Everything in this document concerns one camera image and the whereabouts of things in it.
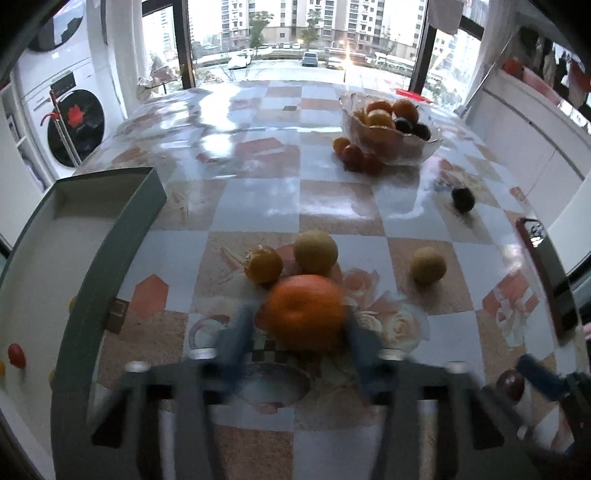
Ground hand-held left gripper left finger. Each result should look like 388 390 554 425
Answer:
92 302 259 480

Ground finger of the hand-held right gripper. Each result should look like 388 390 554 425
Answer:
482 388 543 455
516 353 566 402

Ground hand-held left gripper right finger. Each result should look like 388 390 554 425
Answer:
346 316 506 480

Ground dark purple plum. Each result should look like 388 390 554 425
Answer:
451 186 476 213
496 370 526 402

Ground large orange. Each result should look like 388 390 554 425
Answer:
265 274 347 354

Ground yellow round fruit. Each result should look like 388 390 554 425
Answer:
294 231 339 276
410 247 447 284

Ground green cardboard box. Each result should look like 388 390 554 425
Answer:
0 167 167 480

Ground small orange with stem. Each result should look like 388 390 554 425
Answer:
244 246 283 284

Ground black smartphone red case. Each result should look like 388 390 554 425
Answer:
516 217 585 347

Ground printed checkered tablecloth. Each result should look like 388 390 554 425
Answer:
74 79 591 480

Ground glass fruit bowl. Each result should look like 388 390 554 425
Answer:
339 91 444 165

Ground white cabinet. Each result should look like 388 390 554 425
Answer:
466 69 591 227

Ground white washing machine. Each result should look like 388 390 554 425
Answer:
23 69 125 181

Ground red plastic tray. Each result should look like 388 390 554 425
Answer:
396 89 435 104

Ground clear plastic bag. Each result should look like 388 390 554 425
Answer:
136 53 181 100

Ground pink plastic basin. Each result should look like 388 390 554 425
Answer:
522 67 561 100

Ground white storage shelf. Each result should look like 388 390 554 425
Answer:
0 88 51 195

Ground hanging dark clothes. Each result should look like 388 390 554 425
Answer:
522 25 591 107

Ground hanging white cloth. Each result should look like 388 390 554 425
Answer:
427 0 465 34

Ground white tumble dryer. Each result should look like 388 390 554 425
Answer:
18 0 109 93

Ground red mop handle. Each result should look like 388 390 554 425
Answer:
41 90 84 167

